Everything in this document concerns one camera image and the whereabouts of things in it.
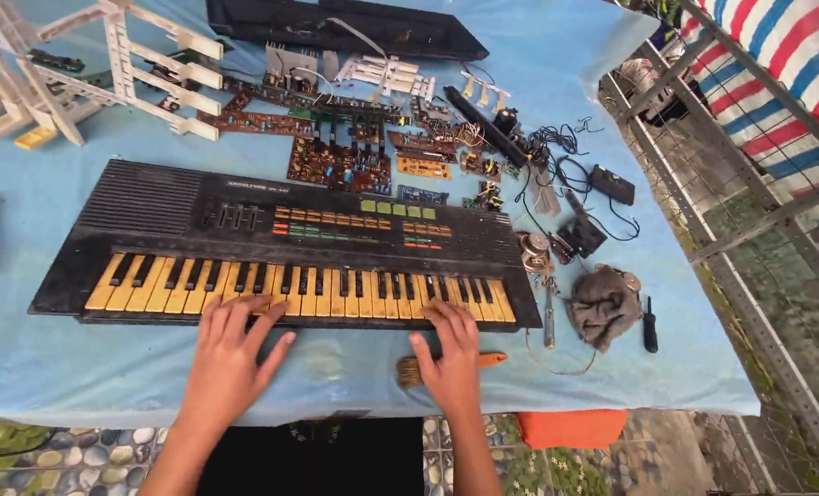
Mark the person's left hand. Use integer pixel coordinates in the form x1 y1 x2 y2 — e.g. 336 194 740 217
186 295 298 423

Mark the person's right hand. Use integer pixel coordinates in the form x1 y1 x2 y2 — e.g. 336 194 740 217
409 301 483 416

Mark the metal shaft screwdriver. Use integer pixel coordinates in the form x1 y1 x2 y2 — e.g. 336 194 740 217
543 276 557 349

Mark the person's black clothing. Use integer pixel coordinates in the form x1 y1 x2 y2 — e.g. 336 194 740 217
195 416 426 496

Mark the orange stool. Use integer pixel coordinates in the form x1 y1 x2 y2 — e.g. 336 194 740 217
516 409 629 451

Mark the round metal speaker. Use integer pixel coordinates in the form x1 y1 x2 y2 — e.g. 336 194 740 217
519 231 555 274

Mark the black keyboard with yellowed keys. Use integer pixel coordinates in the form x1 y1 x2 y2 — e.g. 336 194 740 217
27 159 544 333

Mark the light blue tablecloth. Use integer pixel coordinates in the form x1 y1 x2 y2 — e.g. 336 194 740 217
0 0 762 428

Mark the grey crumpled cloth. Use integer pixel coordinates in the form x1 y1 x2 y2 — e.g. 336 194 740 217
566 265 644 354

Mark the small green circuit board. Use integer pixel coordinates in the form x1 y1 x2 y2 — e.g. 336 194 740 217
462 180 506 212

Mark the blue circuit board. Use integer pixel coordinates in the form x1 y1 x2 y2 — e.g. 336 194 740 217
396 184 450 206

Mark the black square component box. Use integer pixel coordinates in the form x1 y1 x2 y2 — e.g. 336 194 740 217
557 216 609 260

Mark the small black screwdriver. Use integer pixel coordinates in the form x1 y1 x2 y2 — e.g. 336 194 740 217
641 296 660 354

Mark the orange circuit board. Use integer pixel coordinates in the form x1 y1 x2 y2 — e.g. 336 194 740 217
396 154 452 180

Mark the small board with yellow parts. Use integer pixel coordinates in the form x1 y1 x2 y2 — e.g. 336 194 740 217
458 151 504 182

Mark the large brown circuit board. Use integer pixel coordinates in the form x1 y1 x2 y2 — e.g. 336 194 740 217
286 135 393 196

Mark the reddish brown circuit board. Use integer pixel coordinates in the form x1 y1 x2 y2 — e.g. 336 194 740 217
388 130 459 164

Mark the long narrow brown circuit board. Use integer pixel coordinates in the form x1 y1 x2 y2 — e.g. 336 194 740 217
197 109 317 139

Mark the black power adapter box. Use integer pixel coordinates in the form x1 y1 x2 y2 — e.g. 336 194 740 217
589 164 637 207

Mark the black plastic bar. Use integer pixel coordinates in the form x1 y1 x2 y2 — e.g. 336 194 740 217
443 85 532 169

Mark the long dark circuit board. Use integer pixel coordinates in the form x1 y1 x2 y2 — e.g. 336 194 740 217
221 76 412 127

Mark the beige key contact strip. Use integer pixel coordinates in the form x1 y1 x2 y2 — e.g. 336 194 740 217
460 70 512 115

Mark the yellowed key piece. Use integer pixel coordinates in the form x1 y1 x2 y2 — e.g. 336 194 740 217
13 125 58 151

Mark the white key group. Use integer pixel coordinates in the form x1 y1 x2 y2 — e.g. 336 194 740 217
334 54 437 103

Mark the board with metal heat sink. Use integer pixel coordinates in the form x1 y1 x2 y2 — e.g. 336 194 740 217
264 42 320 95

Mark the heap of white key frames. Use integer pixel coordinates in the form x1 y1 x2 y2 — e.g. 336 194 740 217
0 0 225 150

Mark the black keyboard case shell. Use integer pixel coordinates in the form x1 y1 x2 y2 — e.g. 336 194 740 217
205 0 490 62

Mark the green strip circuit board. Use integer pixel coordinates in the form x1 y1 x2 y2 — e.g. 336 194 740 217
26 47 87 74

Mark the red blue striped tarp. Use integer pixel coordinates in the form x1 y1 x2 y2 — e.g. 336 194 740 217
678 0 819 257

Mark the orange handled brush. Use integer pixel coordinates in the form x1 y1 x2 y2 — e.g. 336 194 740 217
396 351 509 389

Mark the thin loose wire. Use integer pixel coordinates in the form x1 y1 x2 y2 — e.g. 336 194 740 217
524 328 598 378

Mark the tangle of black cables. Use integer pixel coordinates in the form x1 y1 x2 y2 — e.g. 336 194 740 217
514 116 642 243

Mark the metal wire mesh rack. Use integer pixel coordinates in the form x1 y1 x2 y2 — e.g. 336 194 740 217
598 0 819 491

